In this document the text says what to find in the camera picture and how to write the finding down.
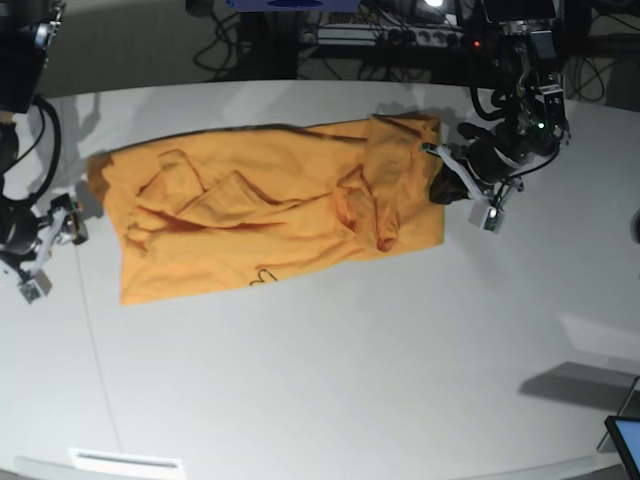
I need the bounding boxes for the white label on table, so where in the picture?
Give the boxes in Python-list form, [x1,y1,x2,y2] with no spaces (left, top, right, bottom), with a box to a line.
[68,447,183,471]

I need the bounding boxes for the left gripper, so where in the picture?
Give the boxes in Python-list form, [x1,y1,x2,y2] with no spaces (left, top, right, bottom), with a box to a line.
[421,122,570,233]

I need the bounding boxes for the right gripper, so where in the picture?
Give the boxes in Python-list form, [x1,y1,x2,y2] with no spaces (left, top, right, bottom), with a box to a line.
[1,194,89,304]

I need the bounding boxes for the tablet screen on stand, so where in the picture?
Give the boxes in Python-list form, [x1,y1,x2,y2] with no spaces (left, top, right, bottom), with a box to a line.
[597,375,640,476]

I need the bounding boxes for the white power strip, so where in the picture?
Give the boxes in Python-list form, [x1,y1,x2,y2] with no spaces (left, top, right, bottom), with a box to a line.
[384,27,463,49]

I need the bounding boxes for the yellow T-shirt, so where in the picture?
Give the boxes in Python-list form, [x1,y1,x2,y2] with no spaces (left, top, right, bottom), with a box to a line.
[87,114,444,305]

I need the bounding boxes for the black cables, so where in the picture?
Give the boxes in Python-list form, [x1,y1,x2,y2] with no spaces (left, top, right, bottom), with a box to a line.
[192,9,241,81]

